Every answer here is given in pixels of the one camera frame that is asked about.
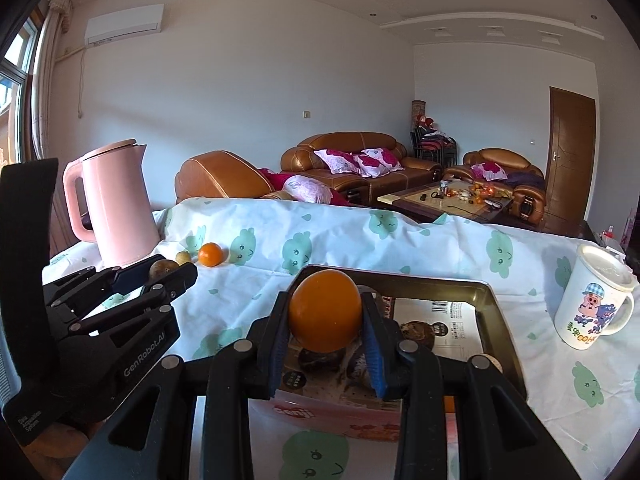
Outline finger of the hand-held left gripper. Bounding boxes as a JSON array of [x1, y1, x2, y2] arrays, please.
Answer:
[[65, 261, 199, 336], [42, 265, 156, 311]]

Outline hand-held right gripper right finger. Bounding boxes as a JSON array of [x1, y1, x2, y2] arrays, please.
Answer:
[[360, 291, 583, 480]]

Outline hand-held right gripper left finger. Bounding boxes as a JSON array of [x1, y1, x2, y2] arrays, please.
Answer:
[[62, 292, 301, 480]]

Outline sugarcane piece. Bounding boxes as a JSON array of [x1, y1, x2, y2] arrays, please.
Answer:
[[345, 342, 376, 391]]

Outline dark water chestnut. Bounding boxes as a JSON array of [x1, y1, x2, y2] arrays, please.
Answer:
[[400, 321, 435, 345]]

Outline medium orange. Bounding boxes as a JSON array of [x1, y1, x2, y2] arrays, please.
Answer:
[[288, 269, 363, 353]]

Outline pink cardboard box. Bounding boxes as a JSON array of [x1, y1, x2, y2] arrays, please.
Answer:
[[250, 264, 528, 443]]

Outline person's left hand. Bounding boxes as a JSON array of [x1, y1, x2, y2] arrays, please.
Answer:
[[40, 422, 103, 461]]

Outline small orange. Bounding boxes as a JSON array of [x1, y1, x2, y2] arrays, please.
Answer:
[[198, 242, 223, 267]]

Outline pink electric kettle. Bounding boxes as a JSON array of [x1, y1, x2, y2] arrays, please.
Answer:
[[62, 139, 162, 268]]

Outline brown leather armchair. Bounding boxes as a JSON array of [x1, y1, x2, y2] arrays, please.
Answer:
[[174, 150, 281, 206], [444, 148, 546, 221]]

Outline cloud printed white tablecloth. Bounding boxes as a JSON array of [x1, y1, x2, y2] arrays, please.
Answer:
[[42, 195, 640, 480]]

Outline pink bundled blanket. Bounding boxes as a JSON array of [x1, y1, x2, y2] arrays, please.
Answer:
[[281, 175, 333, 204]]

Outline coffee table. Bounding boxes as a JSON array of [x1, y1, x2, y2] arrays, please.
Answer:
[[377, 178, 516, 225]]

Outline pink floral pillow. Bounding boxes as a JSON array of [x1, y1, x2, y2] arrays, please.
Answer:
[[471, 161, 508, 181], [312, 148, 361, 175], [352, 148, 405, 178]]

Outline window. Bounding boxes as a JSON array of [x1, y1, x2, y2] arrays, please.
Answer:
[[0, 12, 41, 161]]

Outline brown leather three-seat sofa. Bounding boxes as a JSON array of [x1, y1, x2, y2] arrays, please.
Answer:
[[280, 131, 443, 196]]

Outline white cartoon mug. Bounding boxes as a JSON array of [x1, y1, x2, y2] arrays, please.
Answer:
[[554, 243, 638, 351]]

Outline dark stacked chairs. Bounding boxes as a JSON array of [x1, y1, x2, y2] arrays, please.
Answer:
[[410, 127, 458, 166]]

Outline beige curtain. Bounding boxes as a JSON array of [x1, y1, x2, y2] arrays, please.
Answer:
[[32, 0, 73, 161]]

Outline white air conditioner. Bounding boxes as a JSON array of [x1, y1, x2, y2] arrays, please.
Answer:
[[84, 3, 165, 48]]

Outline brown wooden door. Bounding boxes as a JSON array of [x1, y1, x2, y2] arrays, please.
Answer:
[[544, 86, 598, 233]]

